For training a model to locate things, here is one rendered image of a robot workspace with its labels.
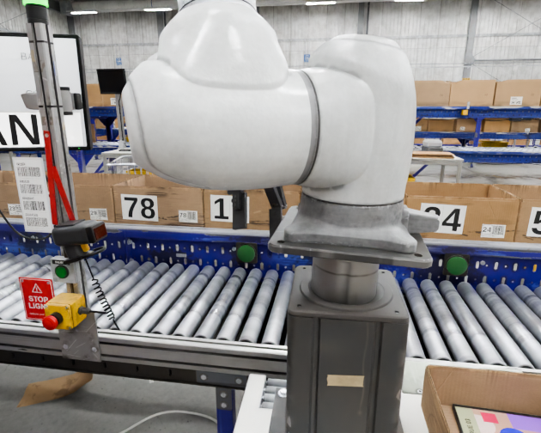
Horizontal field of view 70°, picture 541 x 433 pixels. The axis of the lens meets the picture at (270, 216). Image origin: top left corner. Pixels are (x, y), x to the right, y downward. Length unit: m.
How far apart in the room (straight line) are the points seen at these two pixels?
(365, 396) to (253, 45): 0.52
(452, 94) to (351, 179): 5.72
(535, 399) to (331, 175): 0.69
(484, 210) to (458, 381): 0.81
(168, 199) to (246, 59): 1.23
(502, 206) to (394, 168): 1.11
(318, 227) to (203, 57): 0.27
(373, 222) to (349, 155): 0.10
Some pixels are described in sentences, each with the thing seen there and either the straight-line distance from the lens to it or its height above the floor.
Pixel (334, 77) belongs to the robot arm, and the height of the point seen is 1.40.
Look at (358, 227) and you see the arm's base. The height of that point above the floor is 1.21.
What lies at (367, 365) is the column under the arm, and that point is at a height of 0.99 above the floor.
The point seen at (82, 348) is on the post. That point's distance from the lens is 1.28.
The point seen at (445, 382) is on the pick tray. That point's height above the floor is 0.81.
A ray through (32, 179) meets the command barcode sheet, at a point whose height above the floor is 1.19.
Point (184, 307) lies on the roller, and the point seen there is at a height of 0.74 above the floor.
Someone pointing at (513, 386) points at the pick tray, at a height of 0.82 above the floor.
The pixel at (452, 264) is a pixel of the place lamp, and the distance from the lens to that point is 1.56.
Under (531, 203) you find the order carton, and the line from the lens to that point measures 1.67.
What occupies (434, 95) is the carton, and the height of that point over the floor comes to 1.52.
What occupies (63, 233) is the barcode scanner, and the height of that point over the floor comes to 1.07.
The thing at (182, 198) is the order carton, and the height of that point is 1.01.
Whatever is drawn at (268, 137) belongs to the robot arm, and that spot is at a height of 1.33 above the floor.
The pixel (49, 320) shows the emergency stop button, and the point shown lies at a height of 0.85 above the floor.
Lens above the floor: 1.36
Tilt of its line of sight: 16 degrees down
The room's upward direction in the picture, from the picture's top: straight up
